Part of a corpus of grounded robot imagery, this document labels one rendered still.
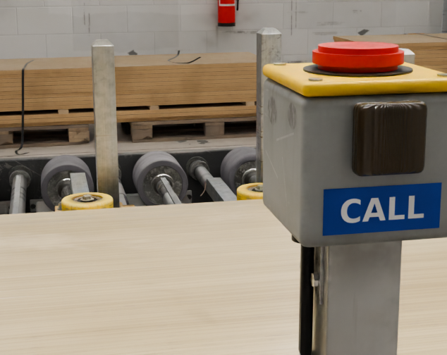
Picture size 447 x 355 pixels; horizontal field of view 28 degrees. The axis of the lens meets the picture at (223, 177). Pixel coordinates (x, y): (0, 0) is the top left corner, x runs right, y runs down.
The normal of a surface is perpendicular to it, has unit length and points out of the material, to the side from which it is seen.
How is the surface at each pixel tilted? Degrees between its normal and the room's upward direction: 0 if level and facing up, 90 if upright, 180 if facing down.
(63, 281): 0
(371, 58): 90
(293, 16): 90
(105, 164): 90
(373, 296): 90
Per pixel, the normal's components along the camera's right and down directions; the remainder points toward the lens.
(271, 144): -0.98, 0.05
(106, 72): 0.20, 0.23
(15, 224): 0.00, -0.97
